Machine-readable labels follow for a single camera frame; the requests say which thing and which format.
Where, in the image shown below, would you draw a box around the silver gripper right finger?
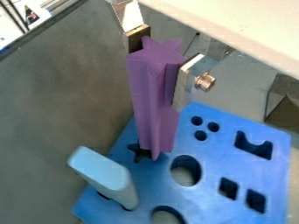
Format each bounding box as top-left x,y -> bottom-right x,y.
172,32 -> 234,112

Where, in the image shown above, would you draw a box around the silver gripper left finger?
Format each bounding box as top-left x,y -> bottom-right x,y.
105,0 -> 150,53

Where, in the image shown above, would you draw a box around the purple star prism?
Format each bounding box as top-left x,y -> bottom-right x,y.
125,37 -> 185,160

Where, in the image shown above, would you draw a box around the blue shape sorter board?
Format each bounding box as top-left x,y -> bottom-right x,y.
72,102 -> 290,224

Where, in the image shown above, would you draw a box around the white paper sheets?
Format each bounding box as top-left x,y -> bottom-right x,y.
0,0 -> 89,55

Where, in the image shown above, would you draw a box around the light blue tall peg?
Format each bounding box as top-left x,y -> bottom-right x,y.
66,146 -> 138,210

